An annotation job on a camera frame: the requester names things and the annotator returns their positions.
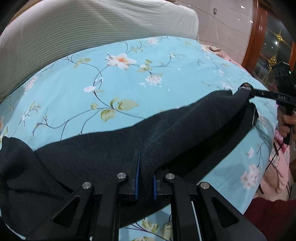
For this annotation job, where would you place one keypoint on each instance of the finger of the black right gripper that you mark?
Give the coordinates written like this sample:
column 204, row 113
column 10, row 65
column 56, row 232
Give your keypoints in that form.
column 259, row 93

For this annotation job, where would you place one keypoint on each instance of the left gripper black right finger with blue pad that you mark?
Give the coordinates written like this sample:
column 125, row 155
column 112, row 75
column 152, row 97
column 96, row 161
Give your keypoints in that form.
column 162, row 190

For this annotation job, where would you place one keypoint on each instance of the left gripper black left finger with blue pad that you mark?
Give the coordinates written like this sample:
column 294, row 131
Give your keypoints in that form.
column 131, row 169

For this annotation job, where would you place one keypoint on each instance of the dark navy pants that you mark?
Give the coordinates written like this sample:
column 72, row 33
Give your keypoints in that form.
column 189, row 142

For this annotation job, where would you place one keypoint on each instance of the person's right hand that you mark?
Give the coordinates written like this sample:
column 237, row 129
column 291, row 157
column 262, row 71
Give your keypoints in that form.
column 283, row 122

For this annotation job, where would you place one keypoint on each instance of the pink blanket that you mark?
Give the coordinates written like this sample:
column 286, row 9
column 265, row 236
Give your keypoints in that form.
column 275, row 162

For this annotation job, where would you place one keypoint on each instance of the light blue floral bedsheet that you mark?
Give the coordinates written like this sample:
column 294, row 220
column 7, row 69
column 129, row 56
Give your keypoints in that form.
column 117, row 85

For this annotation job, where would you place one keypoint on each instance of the grey striped pillow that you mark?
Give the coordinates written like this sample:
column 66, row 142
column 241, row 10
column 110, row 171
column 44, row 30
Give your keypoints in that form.
column 50, row 30

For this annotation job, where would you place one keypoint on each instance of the brown wooden cabinet frame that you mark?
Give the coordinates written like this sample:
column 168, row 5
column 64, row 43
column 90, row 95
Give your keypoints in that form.
column 269, row 40

